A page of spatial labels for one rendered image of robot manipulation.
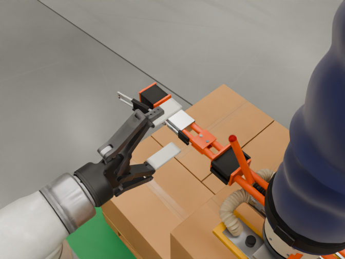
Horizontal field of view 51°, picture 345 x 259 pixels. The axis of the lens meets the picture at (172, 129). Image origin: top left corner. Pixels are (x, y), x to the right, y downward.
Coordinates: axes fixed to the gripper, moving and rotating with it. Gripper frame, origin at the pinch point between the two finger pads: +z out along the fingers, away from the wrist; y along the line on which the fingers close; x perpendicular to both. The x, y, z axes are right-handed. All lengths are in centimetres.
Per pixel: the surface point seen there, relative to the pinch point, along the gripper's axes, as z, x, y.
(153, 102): 19.6, -31.3, 32.4
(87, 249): -17, -58, 158
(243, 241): 11.6, 17.4, 45.2
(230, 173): 18.8, 3.7, 33.0
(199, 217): 14, -2, 64
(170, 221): 17, -20, 104
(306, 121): 14.4, 18.3, -7.6
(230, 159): 22.4, 0.4, 33.0
